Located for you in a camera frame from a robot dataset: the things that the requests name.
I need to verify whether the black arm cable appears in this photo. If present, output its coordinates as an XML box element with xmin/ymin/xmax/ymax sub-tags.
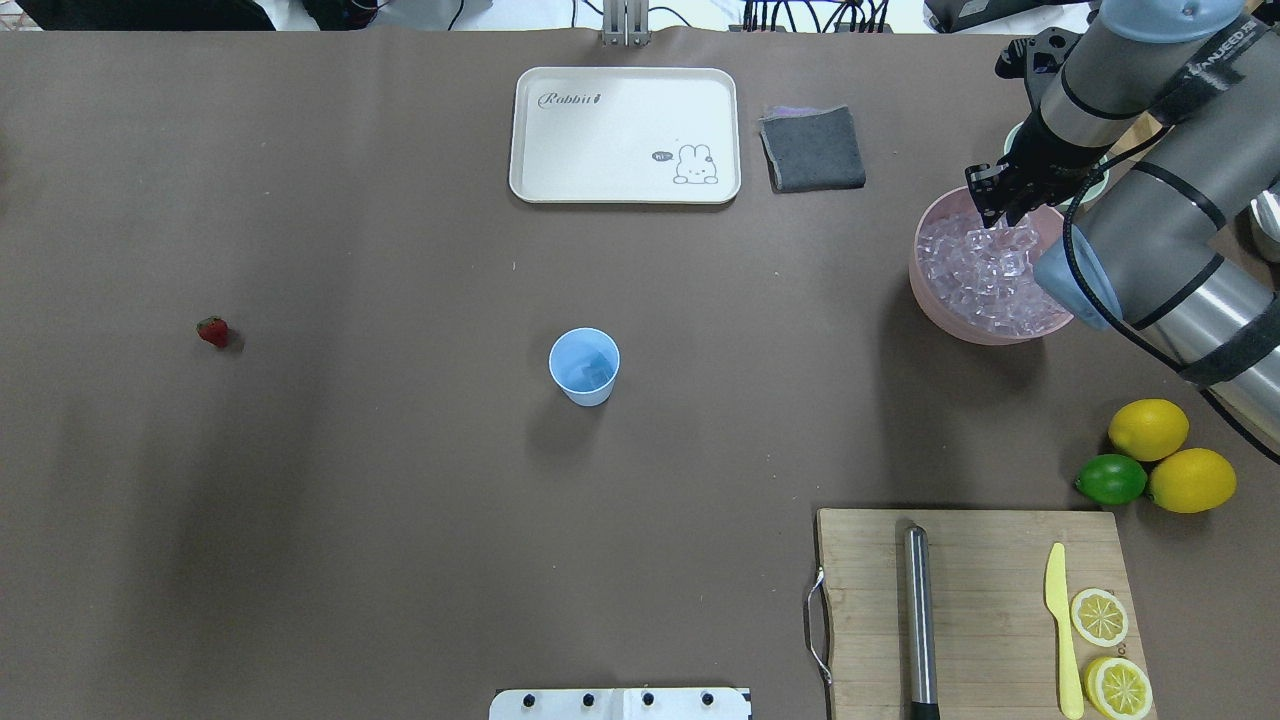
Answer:
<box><xmin>1060</xmin><ymin>160</ymin><xmax>1280</xmax><ymax>466</ymax></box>

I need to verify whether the pink bowl of ice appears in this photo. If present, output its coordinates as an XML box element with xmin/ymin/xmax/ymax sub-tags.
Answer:
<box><xmin>908</xmin><ymin>187</ymin><xmax>1074</xmax><ymax>346</ymax></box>

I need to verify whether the metal camera post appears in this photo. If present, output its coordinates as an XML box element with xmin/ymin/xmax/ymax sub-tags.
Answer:
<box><xmin>598</xmin><ymin>0</ymin><xmax>652</xmax><ymax>47</ymax></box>

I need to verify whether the red strawberry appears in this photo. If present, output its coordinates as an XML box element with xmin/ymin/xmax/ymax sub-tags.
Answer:
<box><xmin>196</xmin><ymin>316</ymin><xmax>232</xmax><ymax>348</ymax></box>

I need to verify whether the cream rabbit tray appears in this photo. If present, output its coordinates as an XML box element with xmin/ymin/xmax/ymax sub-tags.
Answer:
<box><xmin>508</xmin><ymin>67</ymin><xmax>742</xmax><ymax>205</ymax></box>

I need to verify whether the grey folded cloth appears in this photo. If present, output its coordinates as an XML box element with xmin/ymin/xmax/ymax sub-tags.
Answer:
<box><xmin>758</xmin><ymin>105</ymin><xmax>867</xmax><ymax>193</ymax></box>

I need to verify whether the green lime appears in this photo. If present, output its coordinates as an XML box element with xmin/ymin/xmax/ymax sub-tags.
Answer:
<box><xmin>1074</xmin><ymin>454</ymin><xmax>1149</xmax><ymax>506</ymax></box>

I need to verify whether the yellow lemon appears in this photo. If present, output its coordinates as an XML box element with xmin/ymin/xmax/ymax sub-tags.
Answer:
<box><xmin>1146</xmin><ymin>448</ymin><xmax>1238</xmax><ymax>514</ymax></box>
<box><xmin>1107</xmin><ymin>398</ymin><xmax>1190</xmax><ymax>462</ymax></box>

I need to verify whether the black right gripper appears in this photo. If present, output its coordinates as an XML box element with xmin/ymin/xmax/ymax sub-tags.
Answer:
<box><xmin>965</xmin><ymin>120</ymin><xmax>1085</xmax><ymax>229</ymax></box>

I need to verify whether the yellow plastic knife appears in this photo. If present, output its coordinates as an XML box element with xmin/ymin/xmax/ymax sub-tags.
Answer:
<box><xmin>1043</xmin><ymin>542</ymin><xmax>1085</xmax><ymax>719</ymax></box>

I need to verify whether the lemon half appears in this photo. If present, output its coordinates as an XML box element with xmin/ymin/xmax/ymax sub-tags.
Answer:
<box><xmin>1084</xmin><ymin>657</ymin><xmax>1155</xmax><ymax>719</ymax></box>

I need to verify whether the metal muddler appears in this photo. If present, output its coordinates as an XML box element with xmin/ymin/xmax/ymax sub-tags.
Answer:
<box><xmin>904</xmin><ymin>524</ymin><xmax>940</xmax><ymax>719</ymax></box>

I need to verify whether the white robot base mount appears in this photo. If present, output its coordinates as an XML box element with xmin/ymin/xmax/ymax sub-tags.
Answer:
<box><xmin>488</xmin><ymin>687</ymin><xmax>753</xmax><ymax>719</ymax></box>

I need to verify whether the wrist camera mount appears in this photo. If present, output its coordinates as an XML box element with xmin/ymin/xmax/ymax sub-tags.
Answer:
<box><xmin>995</xmin><ymin>26</ymin><xmax>1082</xmax><ymax>108</ymax></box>

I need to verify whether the blue plastic cup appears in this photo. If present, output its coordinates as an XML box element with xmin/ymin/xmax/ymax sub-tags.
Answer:
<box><xmin>548</xmin><ymin>327</ymin><xmax>621</xmax><ymax>407</ymax></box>

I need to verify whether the wooden cutting board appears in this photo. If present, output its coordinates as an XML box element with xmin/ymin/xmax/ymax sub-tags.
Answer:
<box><xmin>815</xmin><ymin>509</ymin><xmax>1137</xmax><ymax>719</ymax></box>

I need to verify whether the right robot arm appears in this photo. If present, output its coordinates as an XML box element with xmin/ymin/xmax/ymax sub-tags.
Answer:
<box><xmin>965</xmin><ymin>1</ymin><xmax>1279</xmax><ymax>459</ymax></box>

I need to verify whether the lemon slice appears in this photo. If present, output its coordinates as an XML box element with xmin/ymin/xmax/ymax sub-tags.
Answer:
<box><xmin>1069</xmin><ymin>587</ymin><xmax>1132</xmax><ymax>648</ymax></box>

